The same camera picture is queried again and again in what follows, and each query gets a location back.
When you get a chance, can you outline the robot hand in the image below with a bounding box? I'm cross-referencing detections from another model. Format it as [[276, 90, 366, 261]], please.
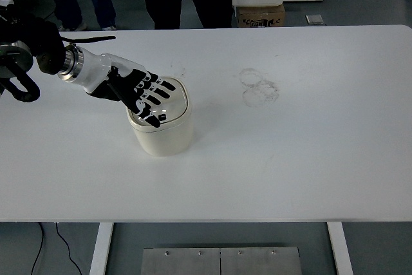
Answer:
[[77, 48, 176, 129]]

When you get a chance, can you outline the cream trash bin with lid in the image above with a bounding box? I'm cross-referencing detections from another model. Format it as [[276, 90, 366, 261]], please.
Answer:
[[126, 76, 195, 158]]

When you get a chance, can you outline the brown cardboard box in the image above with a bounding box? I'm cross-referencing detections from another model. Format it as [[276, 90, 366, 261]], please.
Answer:
[[236, 4, 286, 28]]

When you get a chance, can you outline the white table leg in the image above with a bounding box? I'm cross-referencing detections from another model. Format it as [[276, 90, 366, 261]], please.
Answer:
[[326, 222, 355, 275], [88, 222, 115, 275]]

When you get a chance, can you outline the grey metal plate with screws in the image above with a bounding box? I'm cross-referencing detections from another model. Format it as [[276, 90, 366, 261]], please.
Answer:
[[220, 246, 303, 275], [140, 247, 222, 275]]

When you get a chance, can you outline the small grey floor plate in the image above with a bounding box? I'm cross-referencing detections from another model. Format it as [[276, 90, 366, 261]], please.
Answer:
[[304, 14, 324, 26]]

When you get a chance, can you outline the black floor cable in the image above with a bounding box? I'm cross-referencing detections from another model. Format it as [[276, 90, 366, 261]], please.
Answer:
[[55, 222, 83, 275], [30, 222, 44, 275]]

